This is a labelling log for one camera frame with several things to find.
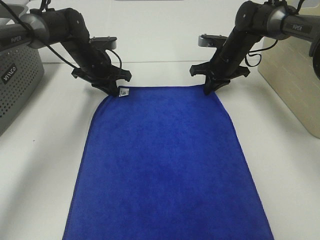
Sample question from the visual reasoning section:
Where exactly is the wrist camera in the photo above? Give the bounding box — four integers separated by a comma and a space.
198, 34, 228, 48
89, 36, 117, 50

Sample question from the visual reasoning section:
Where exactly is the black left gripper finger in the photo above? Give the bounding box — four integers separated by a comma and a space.
91, 81, 111, 95
107, 80, 120, 97

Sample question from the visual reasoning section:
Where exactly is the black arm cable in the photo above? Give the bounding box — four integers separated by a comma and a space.
244, 0, 305, 68
0, 0, 123, 72

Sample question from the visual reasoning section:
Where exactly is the grey perforated plastic basket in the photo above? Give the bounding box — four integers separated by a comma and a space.
0, 6, 44, 134

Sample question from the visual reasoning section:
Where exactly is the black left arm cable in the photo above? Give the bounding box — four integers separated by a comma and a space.
0, 0, 123, 72

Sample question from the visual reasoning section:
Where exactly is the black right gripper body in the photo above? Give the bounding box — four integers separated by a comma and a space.
189, 44, 250, 80

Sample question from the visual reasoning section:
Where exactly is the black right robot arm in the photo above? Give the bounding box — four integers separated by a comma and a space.
189, 0, 320, 95

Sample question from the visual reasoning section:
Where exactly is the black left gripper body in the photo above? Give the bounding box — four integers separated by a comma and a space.
71, 48, 132, 83

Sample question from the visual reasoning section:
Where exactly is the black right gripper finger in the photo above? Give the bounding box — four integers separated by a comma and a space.
203, 76, 217, 95
208, 79, 230, 93

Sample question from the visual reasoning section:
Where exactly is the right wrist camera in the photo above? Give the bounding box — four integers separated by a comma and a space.
198, 34, 228, 48

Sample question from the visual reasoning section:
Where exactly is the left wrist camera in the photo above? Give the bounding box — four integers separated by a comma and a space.
89, 36, 117, 50

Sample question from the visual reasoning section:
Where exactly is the beige storage box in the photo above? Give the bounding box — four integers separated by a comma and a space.
258, 6, 320, 138

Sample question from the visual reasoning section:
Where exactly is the blue microfiber towel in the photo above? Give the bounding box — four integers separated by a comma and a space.
63, 85, 273, 240

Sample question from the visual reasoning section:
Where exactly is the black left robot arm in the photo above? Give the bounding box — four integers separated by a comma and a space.
0, 8, 132, 97

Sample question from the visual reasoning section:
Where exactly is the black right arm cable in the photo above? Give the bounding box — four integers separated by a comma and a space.
244, 0, 305, 68

